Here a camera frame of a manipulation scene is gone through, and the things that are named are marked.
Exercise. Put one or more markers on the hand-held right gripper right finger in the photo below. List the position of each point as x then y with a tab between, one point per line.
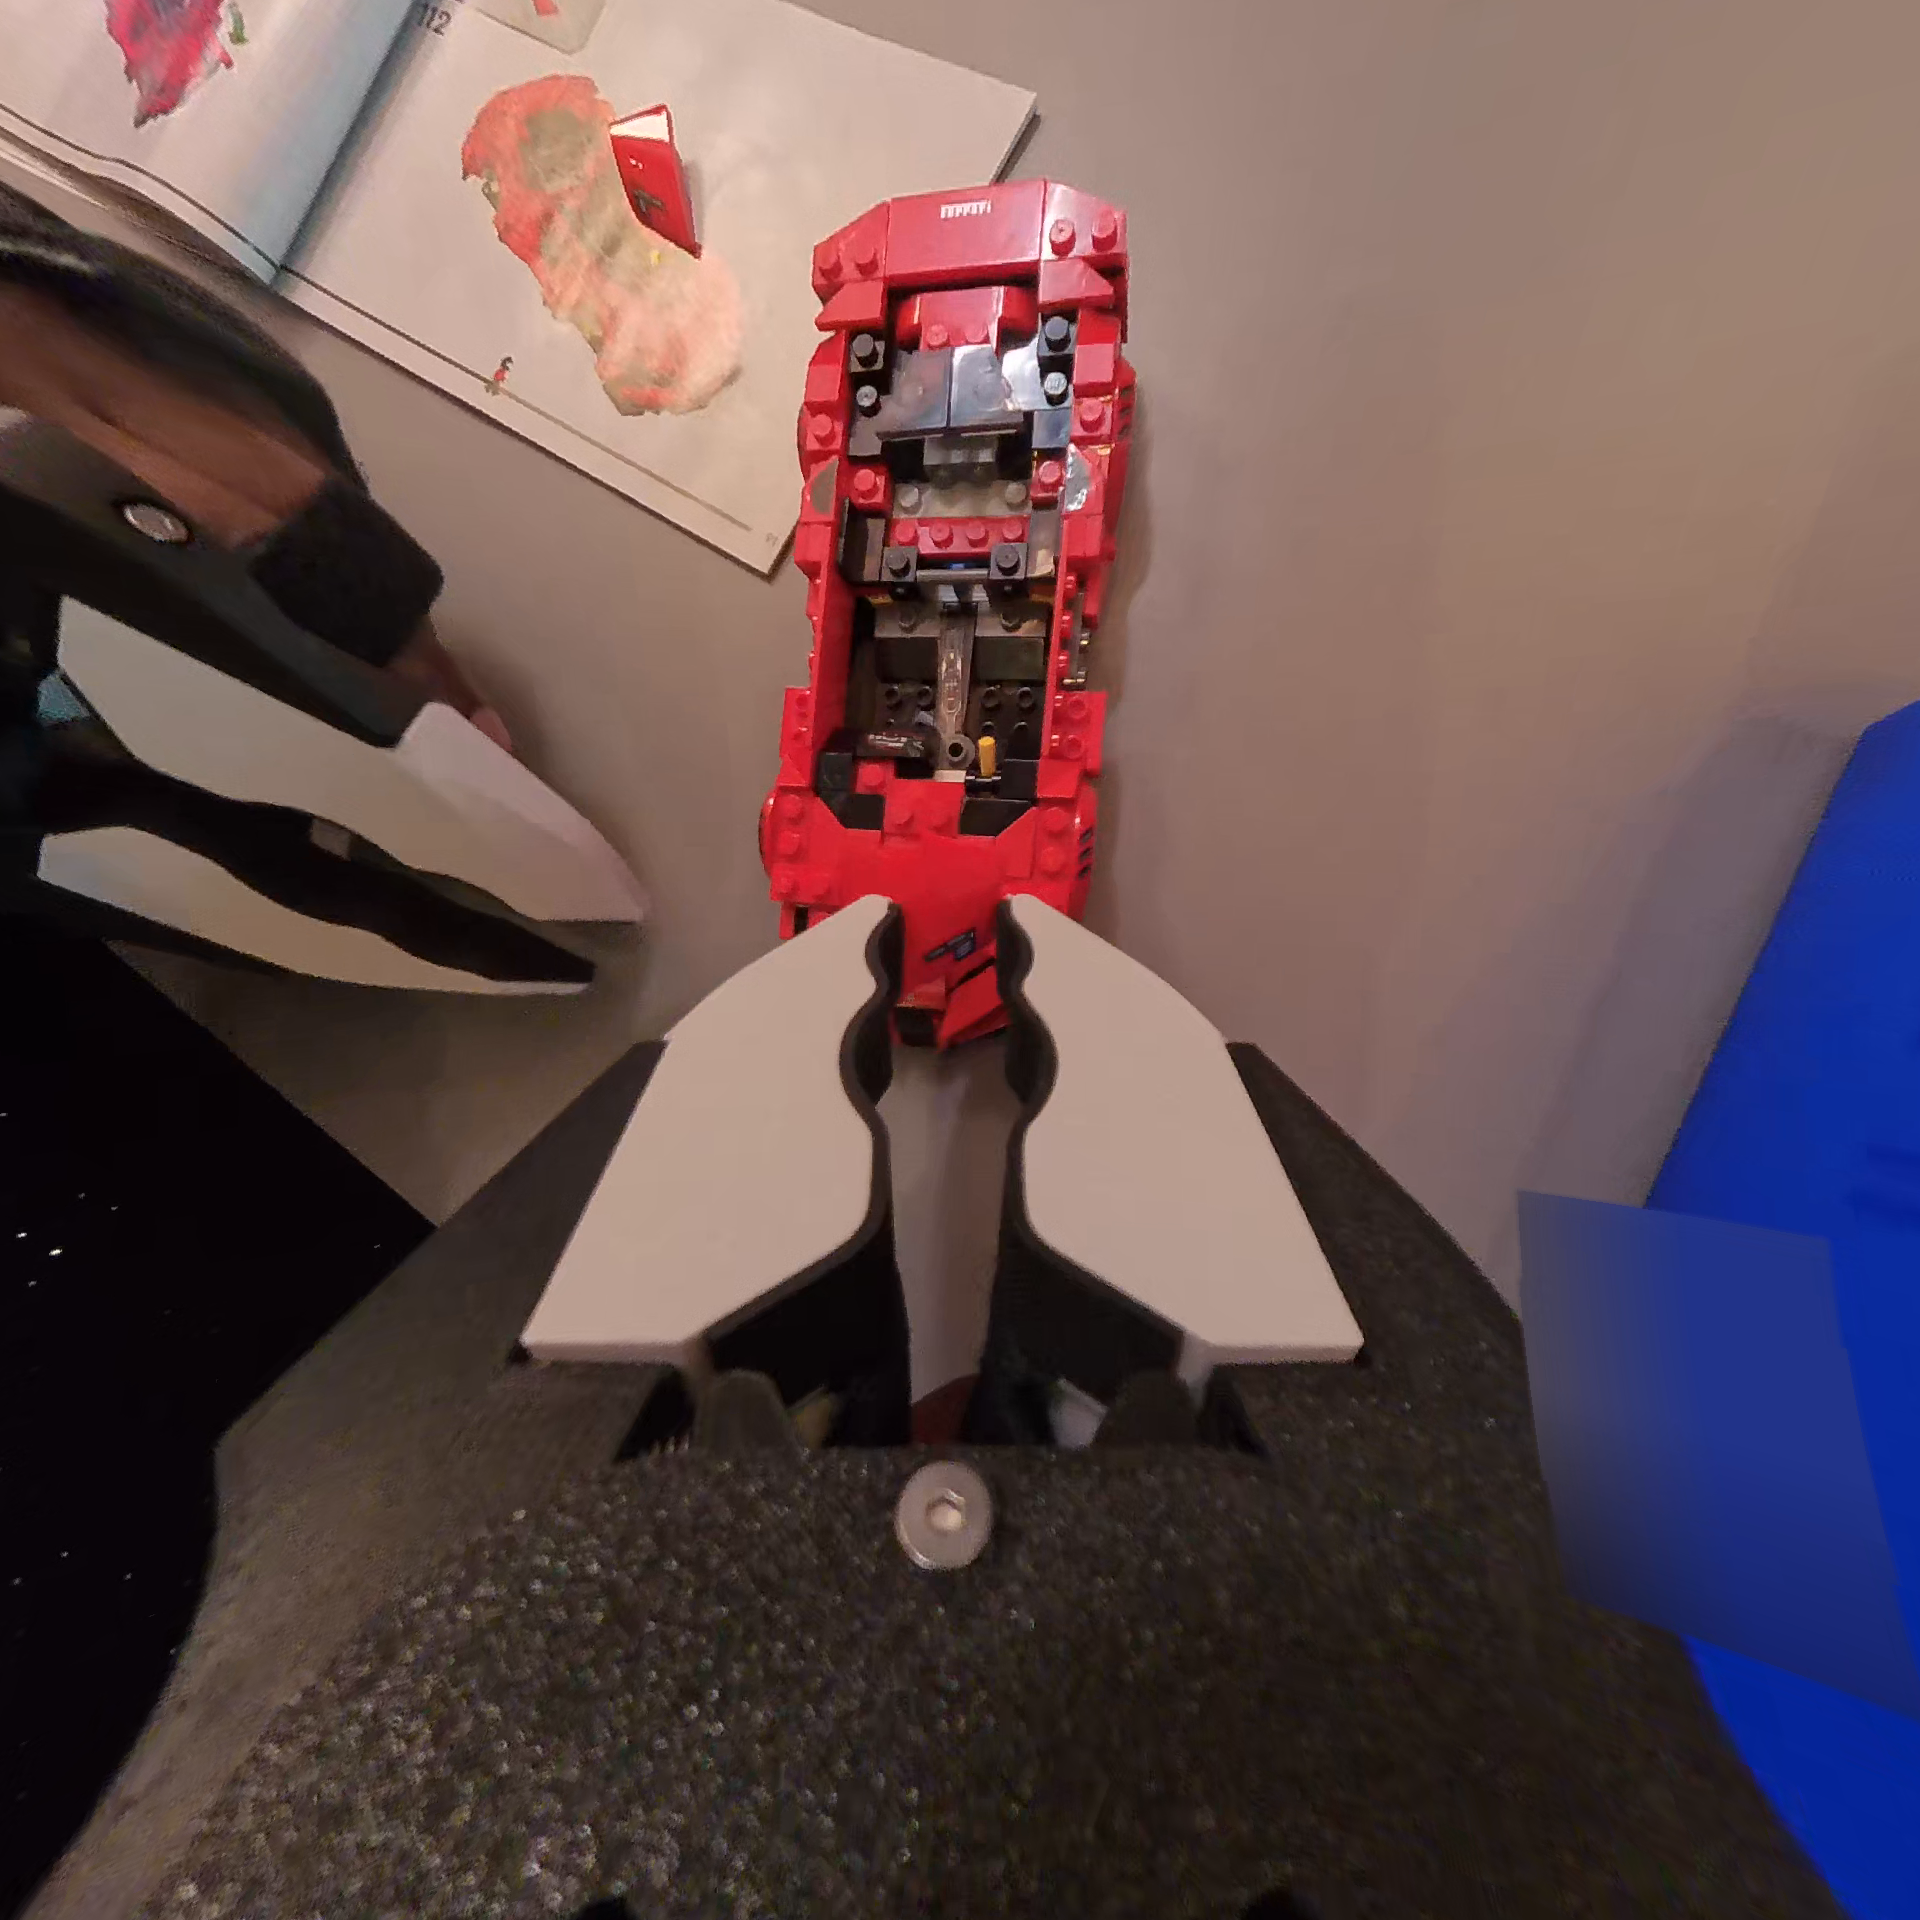
1170	1156

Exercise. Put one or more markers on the red lego car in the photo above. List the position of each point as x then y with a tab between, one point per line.
930	855

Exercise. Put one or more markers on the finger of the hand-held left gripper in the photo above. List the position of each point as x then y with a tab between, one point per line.
299	922
450	820

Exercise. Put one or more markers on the black mesh chair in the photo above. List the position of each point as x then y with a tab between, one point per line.
134	1200

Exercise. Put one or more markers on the blue plastic bin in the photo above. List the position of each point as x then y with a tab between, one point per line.
1828	975

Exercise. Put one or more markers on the lego instruction booklet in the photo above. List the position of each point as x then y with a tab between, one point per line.
838	119

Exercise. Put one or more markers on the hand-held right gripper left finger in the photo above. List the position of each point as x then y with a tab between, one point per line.
721	1141

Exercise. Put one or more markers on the person's left hand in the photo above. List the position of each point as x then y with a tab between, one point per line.
164	421

